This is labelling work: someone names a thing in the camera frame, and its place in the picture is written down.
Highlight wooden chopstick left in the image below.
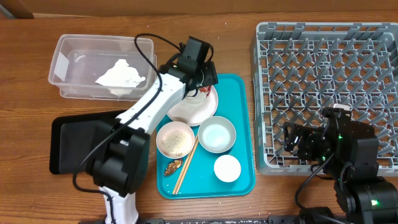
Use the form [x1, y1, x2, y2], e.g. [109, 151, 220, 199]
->
[172, 134, 199, 195]

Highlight grey dish rack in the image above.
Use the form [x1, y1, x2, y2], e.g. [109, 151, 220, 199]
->
[250, 22, 397, 177]

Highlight white napkin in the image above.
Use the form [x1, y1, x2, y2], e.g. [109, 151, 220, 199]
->
[95, 59, 146, 96]

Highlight large white plate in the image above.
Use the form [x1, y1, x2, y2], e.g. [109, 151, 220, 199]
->
[167, 86, 218, 127]

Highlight grey-green ceramic bowl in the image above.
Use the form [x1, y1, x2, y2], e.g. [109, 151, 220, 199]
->
[197, 116, 237, 154]

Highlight pink bowl with crumbs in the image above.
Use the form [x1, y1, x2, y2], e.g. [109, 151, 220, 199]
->
[156, 121, 195, 159]

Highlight small white cup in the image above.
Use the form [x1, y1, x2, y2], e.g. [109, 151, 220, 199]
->
[214, 155, 241, 183]

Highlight clear plastic bin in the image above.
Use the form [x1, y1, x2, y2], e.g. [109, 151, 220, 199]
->
[48, 34, 157, 101]

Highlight brown food scrap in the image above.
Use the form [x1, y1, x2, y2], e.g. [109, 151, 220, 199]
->
[164, 158, 183, 176]

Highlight teal plastic tray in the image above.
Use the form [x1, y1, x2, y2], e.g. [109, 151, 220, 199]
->
[156, 74, 255, 199]

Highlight wooden chopstick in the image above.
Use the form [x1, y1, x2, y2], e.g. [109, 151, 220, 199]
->
[172, 134, 199, 195]
[174, 138, 200, 195]

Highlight wooden chopstick right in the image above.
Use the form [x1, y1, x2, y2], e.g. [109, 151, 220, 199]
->
[174, 138, 200, 195]

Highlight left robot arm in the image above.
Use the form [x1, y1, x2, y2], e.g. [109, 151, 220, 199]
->
[82, 56, 218, 223]

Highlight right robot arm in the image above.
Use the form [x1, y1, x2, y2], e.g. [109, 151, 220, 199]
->
[283, 104, 397, 223]

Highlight red snack wrapper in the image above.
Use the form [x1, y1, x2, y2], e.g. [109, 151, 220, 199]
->
[199, 86, 211, 98]

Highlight black tray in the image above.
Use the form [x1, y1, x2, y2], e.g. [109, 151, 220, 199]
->
[49, 110, 123, 175]

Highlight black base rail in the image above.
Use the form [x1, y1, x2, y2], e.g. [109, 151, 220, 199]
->
[137, 215, 305, 224]

